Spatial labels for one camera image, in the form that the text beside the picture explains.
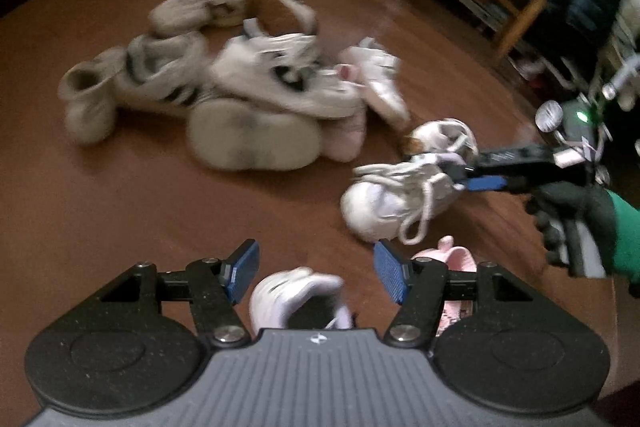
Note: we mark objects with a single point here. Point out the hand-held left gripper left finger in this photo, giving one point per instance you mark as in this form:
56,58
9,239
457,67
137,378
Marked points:
245,267

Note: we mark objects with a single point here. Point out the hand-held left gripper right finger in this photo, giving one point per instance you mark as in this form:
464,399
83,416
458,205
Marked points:
392,272

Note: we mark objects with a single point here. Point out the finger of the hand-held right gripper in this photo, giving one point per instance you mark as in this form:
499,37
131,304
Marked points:
485,183
480,159

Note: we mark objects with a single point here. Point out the white mesh sneaker navy heel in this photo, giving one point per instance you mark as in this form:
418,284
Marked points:
280,297

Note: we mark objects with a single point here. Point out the white laced sneaker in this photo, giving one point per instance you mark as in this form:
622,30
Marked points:
380,202

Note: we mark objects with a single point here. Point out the cream patterned sock shoe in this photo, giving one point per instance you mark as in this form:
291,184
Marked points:
250,132
87,112

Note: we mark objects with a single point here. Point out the person's right hand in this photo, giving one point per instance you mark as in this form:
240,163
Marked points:
570,207

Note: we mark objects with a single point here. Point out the white sneaker tan sole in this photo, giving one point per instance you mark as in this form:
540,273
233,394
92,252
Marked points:
440,134

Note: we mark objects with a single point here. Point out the white sneaker pink lining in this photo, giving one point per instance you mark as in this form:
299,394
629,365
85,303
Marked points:
380,82

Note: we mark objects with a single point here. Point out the white sneaker black logo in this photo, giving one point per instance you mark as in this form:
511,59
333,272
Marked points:
160,72
250,67

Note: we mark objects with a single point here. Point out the beige sneaker brown patch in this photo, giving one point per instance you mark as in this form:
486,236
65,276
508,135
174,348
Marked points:
272,9
185,7

